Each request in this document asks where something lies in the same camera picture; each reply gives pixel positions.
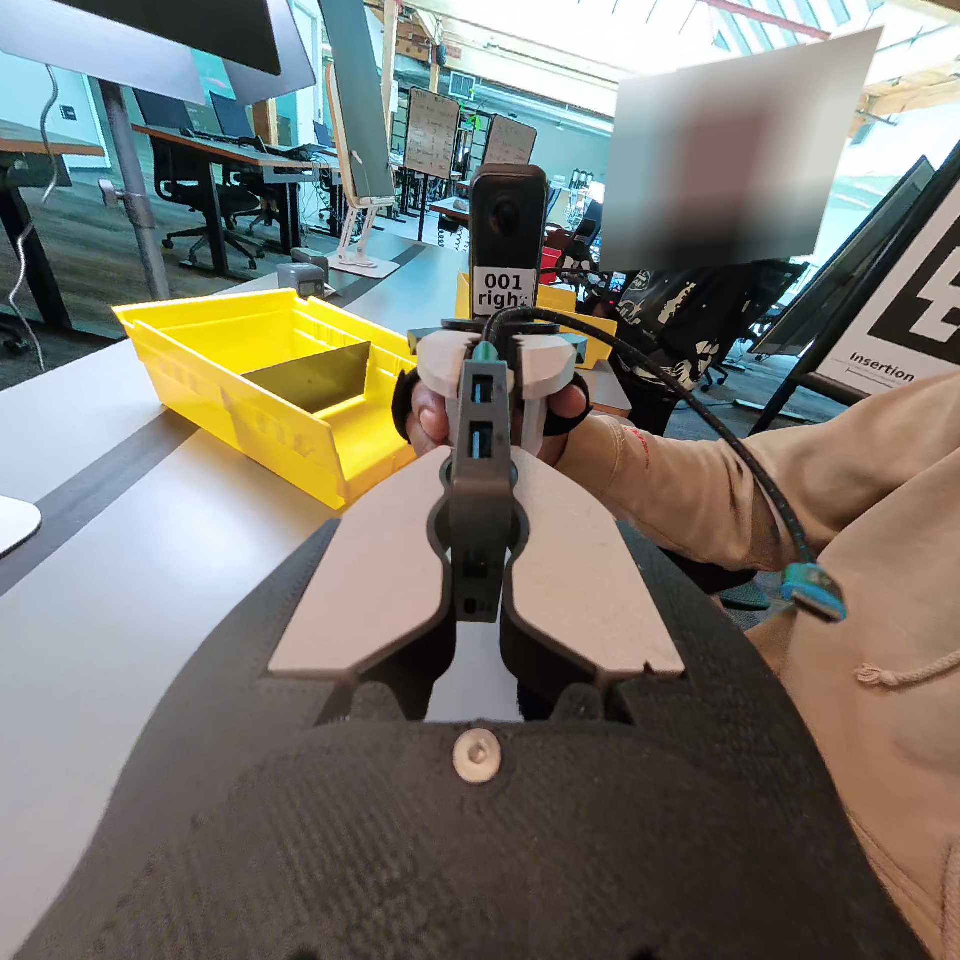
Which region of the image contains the dark grey usb hub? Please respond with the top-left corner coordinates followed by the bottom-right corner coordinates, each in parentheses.
top-left (444, 358), bottom-right (517, 625)

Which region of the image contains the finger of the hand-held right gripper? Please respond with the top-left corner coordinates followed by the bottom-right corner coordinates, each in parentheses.
top-left (416, 328), bottom-right (490, 397)
top-left (516, 333), bottom-right (580, 400)

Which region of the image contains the black bin divider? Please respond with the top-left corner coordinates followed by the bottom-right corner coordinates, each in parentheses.
top-left (240, 341), bottom-right (374, 417)

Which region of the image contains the small grey action camera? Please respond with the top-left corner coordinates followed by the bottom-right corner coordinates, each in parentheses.
top-left (276, 251), bottom-right (331, 297)

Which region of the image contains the black office chair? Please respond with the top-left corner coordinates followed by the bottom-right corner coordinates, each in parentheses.
top-left (153, 135), bottom-right (264, 271)

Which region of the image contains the white board stand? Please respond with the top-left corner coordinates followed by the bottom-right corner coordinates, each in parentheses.
top-left (327, 196), bottom-right (402, 276)
top-left (0, 495), bottom-right (44, 560)

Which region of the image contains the person's beige hoodie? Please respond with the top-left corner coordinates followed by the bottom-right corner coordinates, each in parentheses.
top-left (738, 371), bottom-right (960, 960)

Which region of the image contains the black board with wooden edge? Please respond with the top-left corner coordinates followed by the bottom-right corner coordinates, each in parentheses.
top-left (318, 0), bottom-right (399, 207)

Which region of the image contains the person's right hand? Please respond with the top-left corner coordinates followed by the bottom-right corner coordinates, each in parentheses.
top-left (408, 384), bottom-right (597, 468)

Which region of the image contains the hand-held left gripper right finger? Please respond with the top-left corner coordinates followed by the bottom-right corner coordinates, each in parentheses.
top-left (498, 448), bottom-right (686, 682)

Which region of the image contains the thin black braided hdmi cable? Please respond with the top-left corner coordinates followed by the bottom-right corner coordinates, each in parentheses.
top-left (471, 306), bottom-right (850, 625)

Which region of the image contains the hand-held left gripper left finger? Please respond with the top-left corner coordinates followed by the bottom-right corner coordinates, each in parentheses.
top-left (267, 446), bottom-right (457, 682)

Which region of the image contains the yellow plastic bin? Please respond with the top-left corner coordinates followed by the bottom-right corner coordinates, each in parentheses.
top-left (453, 270), bottom-right (620, 370)
top-left (112, 287), bottom-right (420, 510)

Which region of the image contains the person's right forearm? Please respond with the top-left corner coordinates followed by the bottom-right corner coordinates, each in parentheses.
top-left (558, 414), bottom-right (819, 575)

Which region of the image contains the whiteboard on stand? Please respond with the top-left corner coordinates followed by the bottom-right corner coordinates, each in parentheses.
top-left (403, 86), bottom-right (462, 180)
top-left (487, 112), bottom-right (539, 170)

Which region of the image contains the white marker sign board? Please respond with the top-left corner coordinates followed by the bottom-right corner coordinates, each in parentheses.
top-left (750, 153), bottom-right (960, 440)

